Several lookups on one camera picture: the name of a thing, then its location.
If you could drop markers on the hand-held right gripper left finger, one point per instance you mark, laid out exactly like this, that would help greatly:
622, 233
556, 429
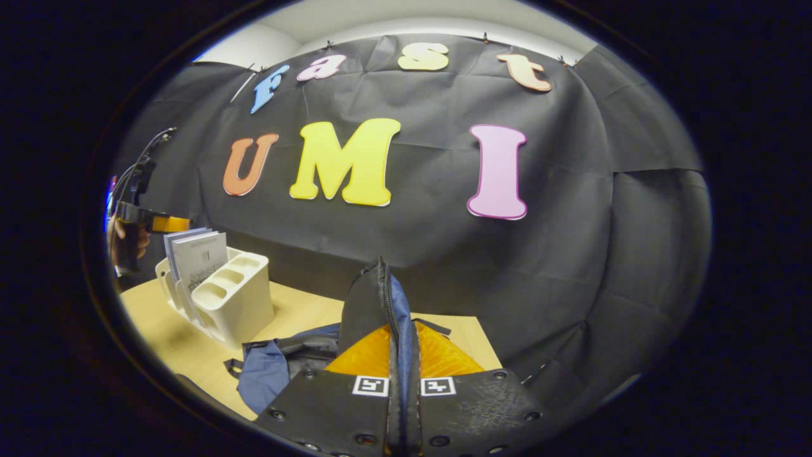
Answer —
323, 412

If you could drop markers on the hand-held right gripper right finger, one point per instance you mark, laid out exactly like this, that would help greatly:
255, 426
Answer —
476, 412

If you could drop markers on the blue schoolbag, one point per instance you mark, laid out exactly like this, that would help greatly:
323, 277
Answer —
374, 304

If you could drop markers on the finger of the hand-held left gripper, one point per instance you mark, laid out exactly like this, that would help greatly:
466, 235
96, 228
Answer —
170, 223

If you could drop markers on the white book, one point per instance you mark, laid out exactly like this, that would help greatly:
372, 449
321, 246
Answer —
200, 263

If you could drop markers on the cream plastic bookshelf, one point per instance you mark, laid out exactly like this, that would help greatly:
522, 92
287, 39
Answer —
235, 304

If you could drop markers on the pale blue book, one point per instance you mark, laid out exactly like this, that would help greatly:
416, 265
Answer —
174, 244

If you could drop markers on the black backdrop cloth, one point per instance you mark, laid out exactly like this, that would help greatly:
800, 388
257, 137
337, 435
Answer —
444, 254

